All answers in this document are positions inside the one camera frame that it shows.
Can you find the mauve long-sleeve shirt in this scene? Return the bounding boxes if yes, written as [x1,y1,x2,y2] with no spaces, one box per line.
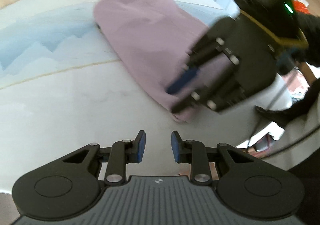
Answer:
[93,0,228,110]

